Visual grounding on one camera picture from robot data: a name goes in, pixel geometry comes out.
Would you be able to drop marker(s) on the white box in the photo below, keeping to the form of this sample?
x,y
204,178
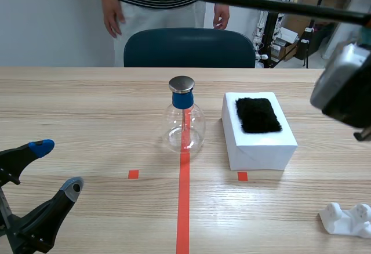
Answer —
x,y
261,152

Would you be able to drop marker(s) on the person's right hand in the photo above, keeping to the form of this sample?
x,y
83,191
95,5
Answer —
x,y
113,19

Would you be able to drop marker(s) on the black fur patch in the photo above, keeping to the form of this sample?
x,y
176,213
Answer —
x,y
258,114

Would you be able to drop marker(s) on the clear glass flask blue stopper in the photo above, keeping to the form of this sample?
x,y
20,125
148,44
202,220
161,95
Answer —
x,y
181,98

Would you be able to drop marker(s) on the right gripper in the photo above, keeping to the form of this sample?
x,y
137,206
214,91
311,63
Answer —
x,y
355,100

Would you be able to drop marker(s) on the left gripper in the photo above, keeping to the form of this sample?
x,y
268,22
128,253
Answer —
x,y
4,225

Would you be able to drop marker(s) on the open cardboard box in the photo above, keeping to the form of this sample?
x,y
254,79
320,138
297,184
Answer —
x,y
285,43

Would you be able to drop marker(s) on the white moulded stand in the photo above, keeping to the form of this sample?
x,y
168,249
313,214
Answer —
x,y
345,219

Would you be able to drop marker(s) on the person's left hand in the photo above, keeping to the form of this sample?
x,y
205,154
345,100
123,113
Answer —
x,y
221,16

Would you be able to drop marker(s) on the long black rod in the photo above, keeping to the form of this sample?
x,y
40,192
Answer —
x,y
261,3

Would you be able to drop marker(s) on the dark blue chair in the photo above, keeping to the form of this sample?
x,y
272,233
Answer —
x,y
188,48

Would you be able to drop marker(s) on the black metal rail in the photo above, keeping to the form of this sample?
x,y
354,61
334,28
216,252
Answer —
x,y
274,19

